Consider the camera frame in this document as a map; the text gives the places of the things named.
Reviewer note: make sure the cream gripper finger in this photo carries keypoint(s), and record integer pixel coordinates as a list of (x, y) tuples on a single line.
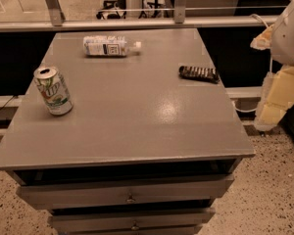
[(277, 98), (263, 40)]

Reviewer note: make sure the dark rxbar chocolate bar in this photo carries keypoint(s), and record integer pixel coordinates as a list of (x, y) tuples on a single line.
[(210, 75)]

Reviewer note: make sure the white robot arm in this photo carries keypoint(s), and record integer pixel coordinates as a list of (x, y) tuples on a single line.
[(282, 39)]

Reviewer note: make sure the green white 7up can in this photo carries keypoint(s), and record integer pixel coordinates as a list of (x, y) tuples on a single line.
[(53, 89)]

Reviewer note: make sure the grey drawer cabinet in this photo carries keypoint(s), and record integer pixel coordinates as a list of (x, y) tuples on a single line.
[(132, 118)]

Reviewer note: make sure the grey drawer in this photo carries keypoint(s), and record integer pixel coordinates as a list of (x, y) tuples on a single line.
[(131, 221), (128, 192)]

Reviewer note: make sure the clear plastic water bottle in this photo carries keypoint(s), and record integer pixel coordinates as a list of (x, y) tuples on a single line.
[(109, 46)]

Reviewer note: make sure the top grey drawer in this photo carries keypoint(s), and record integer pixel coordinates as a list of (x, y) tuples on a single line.
[(128, 192)]

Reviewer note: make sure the metal window rail frame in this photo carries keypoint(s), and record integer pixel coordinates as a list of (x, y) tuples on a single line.
[(83, 15)]

